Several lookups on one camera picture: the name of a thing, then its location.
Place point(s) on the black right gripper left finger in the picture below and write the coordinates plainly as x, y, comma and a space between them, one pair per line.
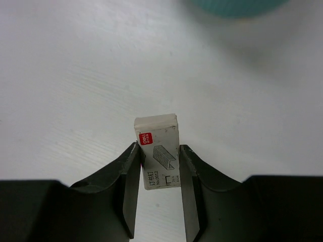
108, 198

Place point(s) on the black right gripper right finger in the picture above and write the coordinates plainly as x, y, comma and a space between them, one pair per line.
199, 183

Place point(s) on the white red printed eraser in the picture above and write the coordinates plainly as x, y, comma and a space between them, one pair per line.
158, 137

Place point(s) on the teal round desk organizer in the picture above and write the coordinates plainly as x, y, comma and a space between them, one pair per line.
238, 9

